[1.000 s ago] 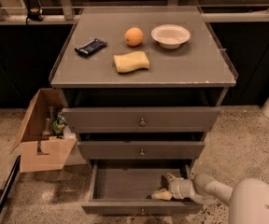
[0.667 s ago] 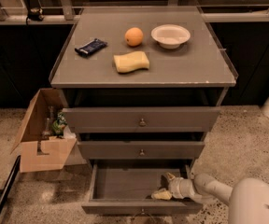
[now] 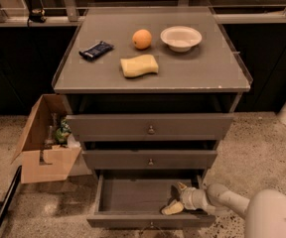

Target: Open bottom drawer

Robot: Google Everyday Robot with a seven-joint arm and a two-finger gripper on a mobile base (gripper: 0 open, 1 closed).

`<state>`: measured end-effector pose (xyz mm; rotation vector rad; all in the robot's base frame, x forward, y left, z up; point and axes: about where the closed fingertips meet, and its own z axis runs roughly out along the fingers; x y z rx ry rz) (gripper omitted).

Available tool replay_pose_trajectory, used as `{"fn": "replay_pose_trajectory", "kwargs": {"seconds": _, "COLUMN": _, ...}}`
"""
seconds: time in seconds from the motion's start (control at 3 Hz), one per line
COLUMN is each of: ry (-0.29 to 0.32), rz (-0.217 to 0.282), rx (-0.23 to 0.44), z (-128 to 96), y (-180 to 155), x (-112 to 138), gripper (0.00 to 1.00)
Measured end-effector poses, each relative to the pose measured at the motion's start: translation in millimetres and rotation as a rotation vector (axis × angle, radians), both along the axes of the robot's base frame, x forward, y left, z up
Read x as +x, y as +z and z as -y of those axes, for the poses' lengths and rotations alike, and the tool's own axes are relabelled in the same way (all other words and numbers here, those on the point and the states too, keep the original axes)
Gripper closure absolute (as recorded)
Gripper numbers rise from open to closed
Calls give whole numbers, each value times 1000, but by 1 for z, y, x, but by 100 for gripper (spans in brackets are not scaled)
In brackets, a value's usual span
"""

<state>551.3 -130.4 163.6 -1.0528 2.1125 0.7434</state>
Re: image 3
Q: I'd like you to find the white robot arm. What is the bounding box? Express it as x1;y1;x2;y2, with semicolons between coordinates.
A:
161;101;286;238

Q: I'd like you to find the black bar on floor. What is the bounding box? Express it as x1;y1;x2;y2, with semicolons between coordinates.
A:
0;166;22;228

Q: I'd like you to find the grey bottom drawer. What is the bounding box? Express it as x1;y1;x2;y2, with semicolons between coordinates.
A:
87;170;215;229

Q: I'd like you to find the grey middle drawer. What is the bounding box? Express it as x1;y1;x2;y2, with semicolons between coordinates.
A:
82;150;217;170

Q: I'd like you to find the yellow sponge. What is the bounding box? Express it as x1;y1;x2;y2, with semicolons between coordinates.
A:
120;55;159;77

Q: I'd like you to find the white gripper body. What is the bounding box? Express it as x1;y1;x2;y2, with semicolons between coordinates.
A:
180;187;209;211

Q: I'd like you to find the green crumpled bag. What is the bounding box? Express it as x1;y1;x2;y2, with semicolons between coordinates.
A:
55;118;72;145

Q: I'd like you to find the grey drawer cabinet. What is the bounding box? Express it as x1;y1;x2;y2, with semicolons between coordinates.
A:
52;5;254;230

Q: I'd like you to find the grey drawer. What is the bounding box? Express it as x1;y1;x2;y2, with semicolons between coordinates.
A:
87;170;215;229
67;113;233;142
82;150;217;170

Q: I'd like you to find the blue snack bar wrapper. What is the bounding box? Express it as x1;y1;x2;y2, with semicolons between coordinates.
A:
78;41;114;61

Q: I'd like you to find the brown cardboard box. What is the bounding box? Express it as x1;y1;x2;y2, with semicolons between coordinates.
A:
12;94;80;183

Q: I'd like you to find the small black device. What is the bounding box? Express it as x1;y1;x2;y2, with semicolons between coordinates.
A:
29;8;47;23

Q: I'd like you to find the clear glass bottle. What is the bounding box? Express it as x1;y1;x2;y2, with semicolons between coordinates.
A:
44;126;56;149

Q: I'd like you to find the orange fruit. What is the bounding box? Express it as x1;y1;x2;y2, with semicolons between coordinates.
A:
132;29;152;50

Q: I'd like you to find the white bowl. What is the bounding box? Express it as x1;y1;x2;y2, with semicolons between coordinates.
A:
160;26;203;53

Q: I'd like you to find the grey top drawer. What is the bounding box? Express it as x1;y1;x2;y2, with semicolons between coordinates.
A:
67;113;233;142

